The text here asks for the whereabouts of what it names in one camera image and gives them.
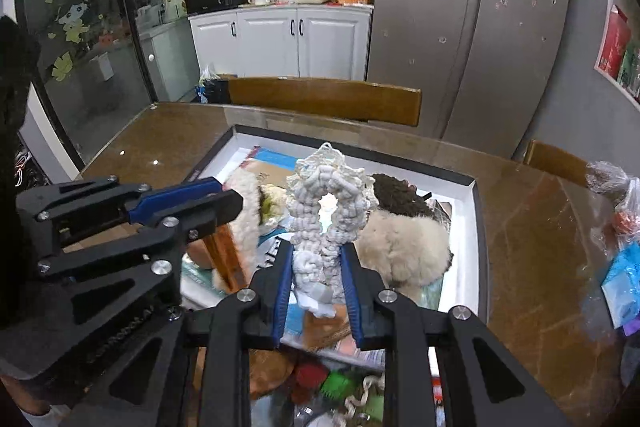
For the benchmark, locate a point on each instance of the beige fluffy hair clip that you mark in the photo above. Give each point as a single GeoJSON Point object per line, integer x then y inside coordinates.
{"type": "Point", "coordinates": [405, 247]}

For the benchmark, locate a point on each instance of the narrow wooden chair back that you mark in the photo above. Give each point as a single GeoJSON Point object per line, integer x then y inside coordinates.
{"type": "Point", "coordinates": [555, 162]}

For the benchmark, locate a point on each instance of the green ridged plastic piece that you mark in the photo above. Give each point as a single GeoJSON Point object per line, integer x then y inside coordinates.
{"type": "Point", "coordinates": [337, 387]}

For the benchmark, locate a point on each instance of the person's left forearm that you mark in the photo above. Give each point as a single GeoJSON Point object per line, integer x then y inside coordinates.
{"type": "Point", "coordinates": [20, 394]}

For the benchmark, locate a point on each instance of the brown glossy desktop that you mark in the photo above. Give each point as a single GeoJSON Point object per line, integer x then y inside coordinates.
{"type": "Point", "coordinates": [525, 257]}

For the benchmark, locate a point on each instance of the wide wooden chair back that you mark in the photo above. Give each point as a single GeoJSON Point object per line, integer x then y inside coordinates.
{"type": "Point", "coordinates": [325, 99]}

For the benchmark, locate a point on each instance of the red ridged plastic piece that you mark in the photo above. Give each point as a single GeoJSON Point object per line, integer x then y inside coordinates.
{"type": "Point", "coordinates": [310, 379]}

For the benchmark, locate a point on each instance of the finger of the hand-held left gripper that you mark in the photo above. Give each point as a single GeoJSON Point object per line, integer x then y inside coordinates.
{"type": "Point", "coordinates": [170, 199]}
{"type": "Point", "coordinates": [210, 212]}

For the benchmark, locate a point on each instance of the printed paper sheet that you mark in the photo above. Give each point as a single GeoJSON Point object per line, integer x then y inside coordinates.
{"type": "Point", "coordinates": [270, 162]}

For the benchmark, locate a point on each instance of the dark bag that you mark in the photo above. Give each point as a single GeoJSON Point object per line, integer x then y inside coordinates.
{"type": "Point", "coordinates": [212, 87]}

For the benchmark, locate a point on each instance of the clear plastic bag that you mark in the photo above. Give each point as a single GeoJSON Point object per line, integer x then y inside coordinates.
{"type": "Point", "coordinates": [617, 197]}

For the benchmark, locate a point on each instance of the black box with white interior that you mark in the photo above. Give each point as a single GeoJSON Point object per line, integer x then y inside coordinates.
{"type": "Point", "coordinates": [477, 232]}

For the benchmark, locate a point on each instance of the glass door with stickers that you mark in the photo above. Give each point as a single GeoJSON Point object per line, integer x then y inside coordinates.
{"type": "Point", "coordinates": [90, 32]}

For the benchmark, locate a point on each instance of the white braided lace scrunchie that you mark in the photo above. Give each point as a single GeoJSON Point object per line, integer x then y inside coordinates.
{"type": "Point", "coordinates": [310, 217]}

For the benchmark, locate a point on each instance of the red box on shelf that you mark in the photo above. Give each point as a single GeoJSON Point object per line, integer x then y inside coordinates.
{"type": "Point", "coordinates": [614, 44]}

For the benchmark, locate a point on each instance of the silver refrigerator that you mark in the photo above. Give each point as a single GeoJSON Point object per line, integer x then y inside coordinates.
{"type": "Point", "coordinates": [450, 32]}

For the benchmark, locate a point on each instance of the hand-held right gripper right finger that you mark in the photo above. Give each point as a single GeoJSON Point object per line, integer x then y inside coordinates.
{"type": "Point", "coordinates": [352, 292]}

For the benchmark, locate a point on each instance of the brown fuzzy hair claw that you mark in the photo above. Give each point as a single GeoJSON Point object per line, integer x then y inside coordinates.
{"type": "Point", "coordinates": [395, 194]}

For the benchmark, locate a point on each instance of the white wall shelf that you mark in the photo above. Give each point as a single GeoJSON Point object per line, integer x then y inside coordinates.
{"type": "Point", "coordinates": [622, 47]}

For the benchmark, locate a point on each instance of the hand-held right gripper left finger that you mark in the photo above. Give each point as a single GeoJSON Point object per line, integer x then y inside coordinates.
{"type": "Point", "coordinates": [282, 292]}

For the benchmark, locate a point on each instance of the white kitchen cabinet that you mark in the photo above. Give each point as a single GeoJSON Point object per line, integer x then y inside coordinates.
{"type": "Point", "coordinates": [270, 42]}

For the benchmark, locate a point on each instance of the white fuzzy hair claw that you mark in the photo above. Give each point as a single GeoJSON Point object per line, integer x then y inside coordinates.
{"type": "Point", "coordinates": [247, 207]}

